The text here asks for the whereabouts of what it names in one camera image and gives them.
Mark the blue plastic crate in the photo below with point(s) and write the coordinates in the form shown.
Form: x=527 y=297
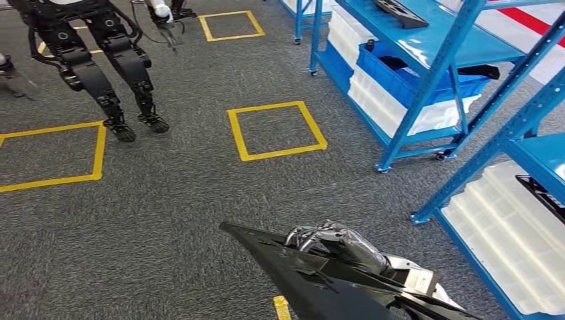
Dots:
x=384 y=73

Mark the yellow floor tape square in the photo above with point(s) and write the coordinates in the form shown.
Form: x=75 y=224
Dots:
x=240 y=141
x=281 y=309
x=42 y=47
x=98 y=154

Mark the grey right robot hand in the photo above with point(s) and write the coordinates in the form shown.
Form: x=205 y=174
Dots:
x=344 y=243

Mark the white plastic crate stack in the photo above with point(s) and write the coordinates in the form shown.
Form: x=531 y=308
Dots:
x=499 y=238
x=346 y=26
x=375 y=104

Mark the blue metal shelf rack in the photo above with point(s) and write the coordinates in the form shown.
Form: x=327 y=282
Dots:
x=299 y=17
x=426 y=88
x=485 y=147

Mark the black plastic panel part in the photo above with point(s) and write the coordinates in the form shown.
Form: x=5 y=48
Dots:
x=401 y=13
x=309 y=282

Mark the long black trim part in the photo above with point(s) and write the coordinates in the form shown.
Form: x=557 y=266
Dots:
x=543 y=196

